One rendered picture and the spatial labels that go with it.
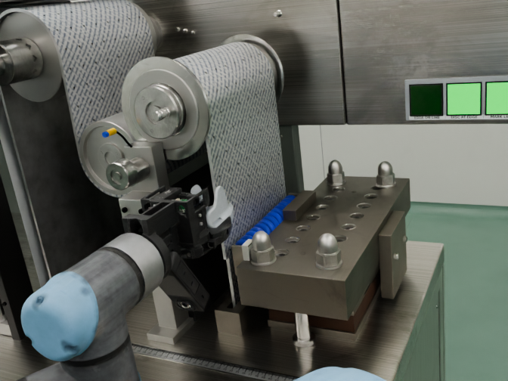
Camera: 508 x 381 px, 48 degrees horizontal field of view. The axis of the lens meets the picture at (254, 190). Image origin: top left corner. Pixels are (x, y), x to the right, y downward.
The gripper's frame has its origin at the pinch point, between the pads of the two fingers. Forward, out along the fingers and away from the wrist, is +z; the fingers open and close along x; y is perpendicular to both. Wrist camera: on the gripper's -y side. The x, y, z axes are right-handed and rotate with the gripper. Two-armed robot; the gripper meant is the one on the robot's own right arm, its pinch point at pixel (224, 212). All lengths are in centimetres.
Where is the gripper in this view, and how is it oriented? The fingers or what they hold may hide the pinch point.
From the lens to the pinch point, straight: 84.9
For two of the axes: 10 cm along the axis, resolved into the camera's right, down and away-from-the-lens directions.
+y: -1.2, -9.4, -3.3
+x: -8.9, -0.5, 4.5
